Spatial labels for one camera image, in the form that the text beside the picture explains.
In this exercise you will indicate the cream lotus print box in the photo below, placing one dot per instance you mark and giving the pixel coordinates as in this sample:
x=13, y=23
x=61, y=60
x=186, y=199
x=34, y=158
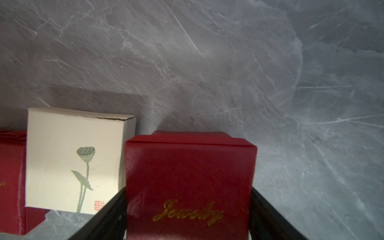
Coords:
x=75, y=160

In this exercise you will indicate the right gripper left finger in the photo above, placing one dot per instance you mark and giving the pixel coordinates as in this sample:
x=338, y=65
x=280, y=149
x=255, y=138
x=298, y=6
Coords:
x=110, y=223

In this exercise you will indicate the red jewelry box lid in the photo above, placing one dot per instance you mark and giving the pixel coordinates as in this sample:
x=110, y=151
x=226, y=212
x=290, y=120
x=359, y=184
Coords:
x=189, y=186

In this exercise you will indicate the left closed red jewelry box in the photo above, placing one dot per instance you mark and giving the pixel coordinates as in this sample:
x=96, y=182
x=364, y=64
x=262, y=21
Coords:
x=16, y=218

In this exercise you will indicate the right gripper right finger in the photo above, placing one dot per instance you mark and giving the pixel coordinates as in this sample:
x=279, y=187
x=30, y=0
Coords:
x=266, y=223

